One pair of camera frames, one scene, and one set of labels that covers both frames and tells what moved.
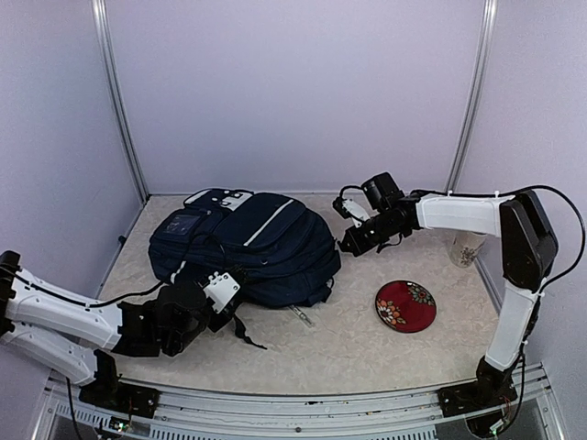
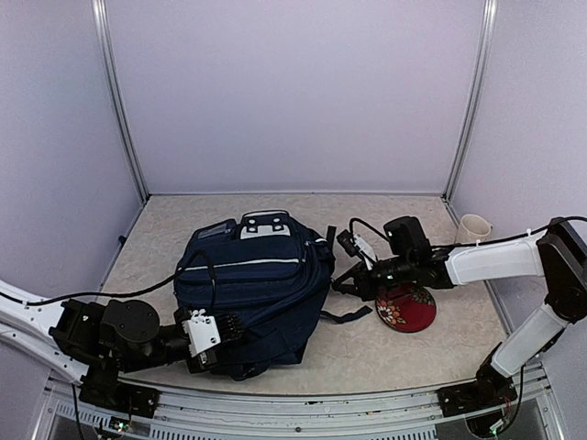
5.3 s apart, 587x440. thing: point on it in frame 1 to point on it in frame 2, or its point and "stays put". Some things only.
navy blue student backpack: x=280 y=249 to x=276 y=275
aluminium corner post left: x=101 y=20 stays put
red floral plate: x=405 y=306 stays put
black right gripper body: x=383 y=230 to x=371 y=288
